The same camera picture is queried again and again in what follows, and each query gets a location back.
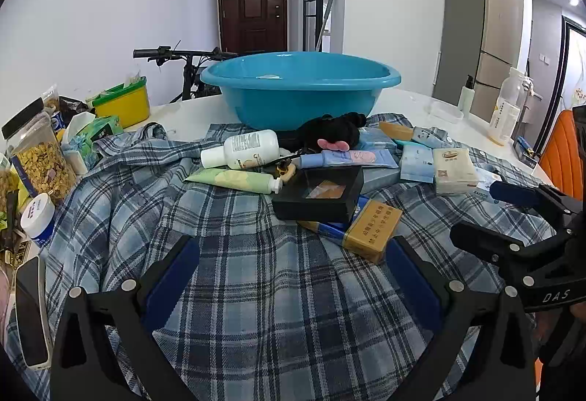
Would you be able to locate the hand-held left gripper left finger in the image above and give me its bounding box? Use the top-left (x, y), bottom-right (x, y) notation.
top-left (48, 235), bottom-right (202, 401)

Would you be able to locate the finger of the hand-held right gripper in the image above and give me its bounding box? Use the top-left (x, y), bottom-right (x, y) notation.
top-left (449, 221), bottom-right (575, 292)
top-left (489, 180), bottom-right (586, 228)

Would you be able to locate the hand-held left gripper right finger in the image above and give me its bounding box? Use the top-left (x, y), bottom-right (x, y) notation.
top-left (387, 235), bottom-right (537, 401)

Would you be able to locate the white blue box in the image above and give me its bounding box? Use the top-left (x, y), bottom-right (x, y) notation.
top-left (471, 167), bottom-right (504, 205)

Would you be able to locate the white tissue pack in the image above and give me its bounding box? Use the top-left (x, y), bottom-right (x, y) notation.
top-left (433, 147), bottom-right (481, 195)

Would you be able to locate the black box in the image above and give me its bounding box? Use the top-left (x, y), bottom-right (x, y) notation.
top-left (271, 166), bottom-right (364, 224)

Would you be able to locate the white lotion bottle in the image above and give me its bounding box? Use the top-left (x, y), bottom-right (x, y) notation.
top-left (200, 129), bottom-right (281, 170)

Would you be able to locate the blue plastic basin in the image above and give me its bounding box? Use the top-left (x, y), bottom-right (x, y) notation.
top-left (200, 52), bottom-right (402, 131)

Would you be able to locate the white desktop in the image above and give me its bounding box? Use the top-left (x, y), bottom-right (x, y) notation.
top-left (123, 87), bottom-right (555, 186)

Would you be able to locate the small blue box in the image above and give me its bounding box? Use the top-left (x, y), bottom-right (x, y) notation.
top-left (513, 136), bottom-right (541, 168)

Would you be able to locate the golden brown box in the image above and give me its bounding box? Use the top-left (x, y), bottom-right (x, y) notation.
top-left (342, 199), bottom-right (404, 264)

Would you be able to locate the orange chair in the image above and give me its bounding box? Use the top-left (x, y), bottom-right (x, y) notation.
top-left (539, 110), bottom-right (586, 195)

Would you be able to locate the clear bottle white label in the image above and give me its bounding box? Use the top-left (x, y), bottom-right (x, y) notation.
top-left (487, 67), bottom-right (532, 145)

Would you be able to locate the blue plaid shirt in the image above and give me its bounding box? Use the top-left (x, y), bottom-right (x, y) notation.
top-left (4, 112), bottom-right (557, 401)

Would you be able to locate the light blue wipes packet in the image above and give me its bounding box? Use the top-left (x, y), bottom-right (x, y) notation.
top-left (400, 145), bottom-right (435, 184)

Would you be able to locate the grey blue flat box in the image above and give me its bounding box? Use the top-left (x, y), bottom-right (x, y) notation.
top-left (359, 163), bottom-right (404, 195)

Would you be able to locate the light blue patterned packet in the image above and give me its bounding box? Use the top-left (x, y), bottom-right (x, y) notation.
top-left (412, 126), bottom-right (440, 147)

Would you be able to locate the clear plastic container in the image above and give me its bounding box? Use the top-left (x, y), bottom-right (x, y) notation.
top-left (428, 101), bottom-right (464, 124)

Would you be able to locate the white pump bottle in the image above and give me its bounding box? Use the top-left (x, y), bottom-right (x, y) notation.
top-left (458, 75), bottom-right (477, 114)

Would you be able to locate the pale green tube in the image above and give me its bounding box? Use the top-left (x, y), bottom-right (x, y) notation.
top-left (184, 167), bottom-right (285, 195)

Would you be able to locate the light blue pink tube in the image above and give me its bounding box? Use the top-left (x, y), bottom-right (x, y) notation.
top-left (300, 149), bottom-right (390, 168)

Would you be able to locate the white jar blue label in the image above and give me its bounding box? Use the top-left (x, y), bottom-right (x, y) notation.
top-left (19, 193), bottom-right (56, 246)

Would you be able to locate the black smartphone white case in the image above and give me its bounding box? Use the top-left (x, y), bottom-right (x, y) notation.
top-left (11, 255), bottom-right (53, 371)

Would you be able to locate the green tissue box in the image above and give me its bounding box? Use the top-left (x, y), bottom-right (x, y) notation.
top-left (62, 114), bottom-right (124, 163)

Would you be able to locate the grey refrigerator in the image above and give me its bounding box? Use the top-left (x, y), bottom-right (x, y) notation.
top-left (433, 0), bottom-right (525, 122)

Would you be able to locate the black plush toy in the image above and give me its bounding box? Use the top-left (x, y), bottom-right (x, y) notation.
top-left (293, 112), bottom-right (368, 152)

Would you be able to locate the clear cereal jar black lid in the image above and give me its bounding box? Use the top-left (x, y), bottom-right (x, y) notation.
top-left (1, 98), bottom-right (78, 205)

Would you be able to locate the yellow bin green rim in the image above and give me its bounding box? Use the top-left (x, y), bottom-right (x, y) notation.
top-left (92, 77), bottom-right (151, 129)

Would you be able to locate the dark snack bag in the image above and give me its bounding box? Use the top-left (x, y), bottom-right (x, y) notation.
top-left (57, 96), bottom-right (90, 115)

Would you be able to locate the black bicycle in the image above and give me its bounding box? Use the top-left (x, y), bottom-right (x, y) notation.
top-left (133, 41), bottom-right (239, 104)

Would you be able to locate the mop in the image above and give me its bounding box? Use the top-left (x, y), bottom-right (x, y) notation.
top-left (315, 0), bottom-right (336, 54)

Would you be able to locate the brown door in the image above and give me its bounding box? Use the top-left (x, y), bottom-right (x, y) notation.
top-left (217, 0), bottom-right (288, 56)

